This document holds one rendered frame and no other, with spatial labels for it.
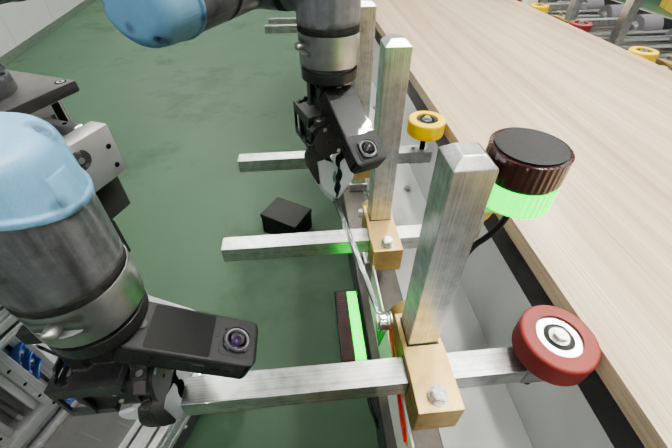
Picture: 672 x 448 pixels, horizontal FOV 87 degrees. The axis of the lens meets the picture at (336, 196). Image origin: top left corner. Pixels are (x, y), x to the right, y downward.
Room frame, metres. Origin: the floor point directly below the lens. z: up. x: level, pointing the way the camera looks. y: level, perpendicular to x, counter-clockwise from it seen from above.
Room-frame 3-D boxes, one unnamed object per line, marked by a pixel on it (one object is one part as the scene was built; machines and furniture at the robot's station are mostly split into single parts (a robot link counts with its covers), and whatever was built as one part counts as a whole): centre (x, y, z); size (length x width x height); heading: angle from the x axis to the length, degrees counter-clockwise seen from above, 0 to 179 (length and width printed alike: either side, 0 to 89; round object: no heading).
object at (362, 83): (0.72, -0.05, 0.89); 0.04 x 0.04 x 0.48; 5
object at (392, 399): (0.25, -0.07, 0.75); 0.26 x 0.01 x 0.10; 5
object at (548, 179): (0.23, -0.15, 1.12); 0.06 x 0.06 x 0.02
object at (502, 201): (0.23, -0.15, 1.09); 0.06 x 0.06 x 0.02
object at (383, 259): (0.45, -0.08, 0.81); 0.14 x 0.06 x 0.05; 5
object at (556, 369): (0.20, -0.24, 0.85); 0.08 x 0.08 x 0.11
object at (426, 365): (0.20, -0.11, 0.85); 0.14 x 0.06 x 0.05; 5
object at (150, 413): (0.14, 0.17, 0.90); 0.05 x 0.02 x 0.09; 5
